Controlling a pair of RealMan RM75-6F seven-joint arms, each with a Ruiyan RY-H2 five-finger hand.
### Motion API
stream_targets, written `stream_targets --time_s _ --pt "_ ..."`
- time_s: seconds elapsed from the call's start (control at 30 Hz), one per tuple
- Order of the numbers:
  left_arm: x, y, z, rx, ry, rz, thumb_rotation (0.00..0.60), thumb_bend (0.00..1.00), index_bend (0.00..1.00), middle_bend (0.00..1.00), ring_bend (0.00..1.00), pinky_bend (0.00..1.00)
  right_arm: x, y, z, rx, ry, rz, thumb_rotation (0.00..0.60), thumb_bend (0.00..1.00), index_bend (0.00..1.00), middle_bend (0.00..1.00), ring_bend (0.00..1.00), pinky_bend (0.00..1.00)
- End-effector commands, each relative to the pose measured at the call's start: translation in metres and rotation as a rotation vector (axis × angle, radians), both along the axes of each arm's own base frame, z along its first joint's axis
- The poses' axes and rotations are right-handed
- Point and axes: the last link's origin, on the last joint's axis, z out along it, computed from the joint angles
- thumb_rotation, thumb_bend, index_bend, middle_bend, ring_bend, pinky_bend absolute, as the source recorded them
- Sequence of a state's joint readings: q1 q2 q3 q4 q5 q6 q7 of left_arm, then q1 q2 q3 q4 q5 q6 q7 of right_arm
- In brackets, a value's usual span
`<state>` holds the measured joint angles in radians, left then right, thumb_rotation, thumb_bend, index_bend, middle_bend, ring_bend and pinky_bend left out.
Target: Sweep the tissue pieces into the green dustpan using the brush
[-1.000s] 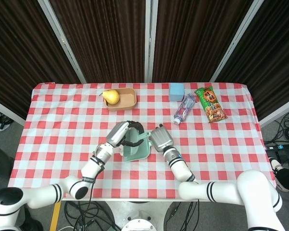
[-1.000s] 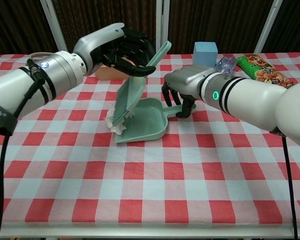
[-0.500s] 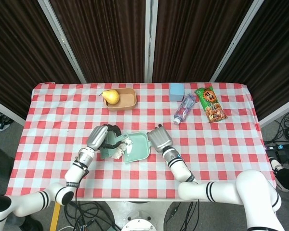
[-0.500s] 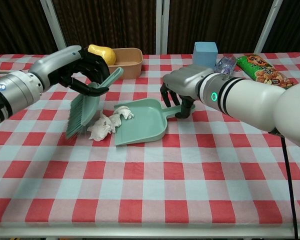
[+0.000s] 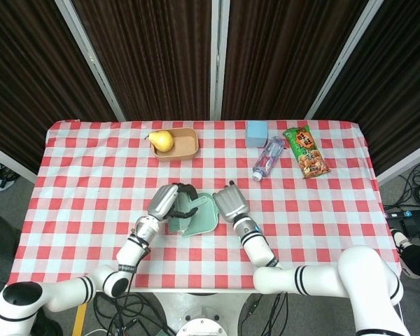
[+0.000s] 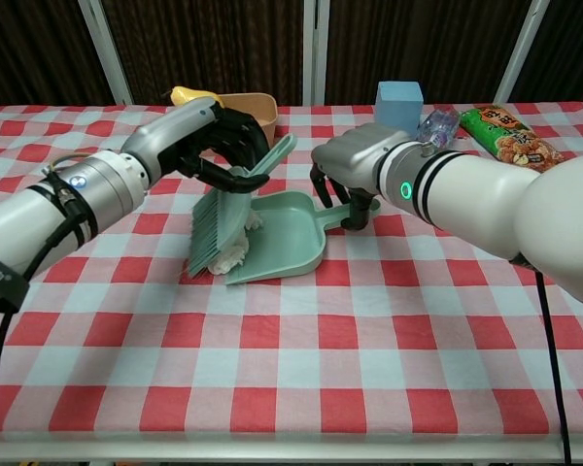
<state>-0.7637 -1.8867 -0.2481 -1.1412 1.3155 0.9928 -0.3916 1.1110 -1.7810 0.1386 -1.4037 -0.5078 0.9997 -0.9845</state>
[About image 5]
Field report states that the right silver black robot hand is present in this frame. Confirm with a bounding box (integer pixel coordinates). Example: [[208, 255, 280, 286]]
[[212, 180, 250, 224]]

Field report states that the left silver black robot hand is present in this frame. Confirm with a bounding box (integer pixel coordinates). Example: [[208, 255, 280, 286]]
[[147, 181, 200, 222]]

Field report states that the green plastic dustpan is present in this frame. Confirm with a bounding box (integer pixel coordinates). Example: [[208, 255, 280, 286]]
[[180, 192, 221, 238]]

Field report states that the clear plastic water bottle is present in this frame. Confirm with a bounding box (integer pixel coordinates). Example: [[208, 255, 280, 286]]
[[252, 135, 286, 182]]

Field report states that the brown rectangular tray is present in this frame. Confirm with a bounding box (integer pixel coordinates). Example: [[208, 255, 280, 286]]
[[150, 127, 200, 162]]

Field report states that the yellow pear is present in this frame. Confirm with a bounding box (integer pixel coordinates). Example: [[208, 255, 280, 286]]
[[148, 129, 175, 153]]

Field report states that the light blue cube box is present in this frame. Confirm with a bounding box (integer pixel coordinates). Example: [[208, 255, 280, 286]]
[[245, 120, 269, 148]]

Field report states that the red white checkered tablecloth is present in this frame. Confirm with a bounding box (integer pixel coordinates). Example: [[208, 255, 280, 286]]
[[5, 120, 403, 291]]

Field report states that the green snack bag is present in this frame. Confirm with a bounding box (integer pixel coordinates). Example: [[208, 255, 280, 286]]
[[282, 126, 332, 179]]

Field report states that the yellow floor tape strip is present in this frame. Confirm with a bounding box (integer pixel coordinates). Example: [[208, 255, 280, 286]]
[[71, 302, 90, 336]]

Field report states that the dark corrugated partition panel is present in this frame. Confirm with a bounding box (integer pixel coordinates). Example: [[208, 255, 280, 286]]
[[221, 0, 369, 122], [71, 0, 211, 122], [0, 0, 117, 173], [314, 0, 420, 176]]

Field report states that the person foot white sneaker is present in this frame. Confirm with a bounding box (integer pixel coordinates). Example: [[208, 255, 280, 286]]
[[390, 227, 420, 280]]

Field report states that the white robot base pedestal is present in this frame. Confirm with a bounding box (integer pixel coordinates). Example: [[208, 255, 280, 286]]
[[150, 292, 256, 336]]

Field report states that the black floor cable bundle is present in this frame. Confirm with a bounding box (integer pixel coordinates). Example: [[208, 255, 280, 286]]
[[398, 157, 420, 211], [0, 155, 19, 192], [92, 292, 178, 336], [238, 292, 288, 336]]

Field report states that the white partition frame post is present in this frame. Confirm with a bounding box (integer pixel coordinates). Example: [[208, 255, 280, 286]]
[[209, 0, 231, 122], [304, 0, 385, 122], [54, 0, 127, 122]]

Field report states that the white partition bottom rail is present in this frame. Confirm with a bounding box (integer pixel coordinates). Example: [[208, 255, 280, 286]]
[[0, 139, 39, 185], [376, 138, 420, 186]]

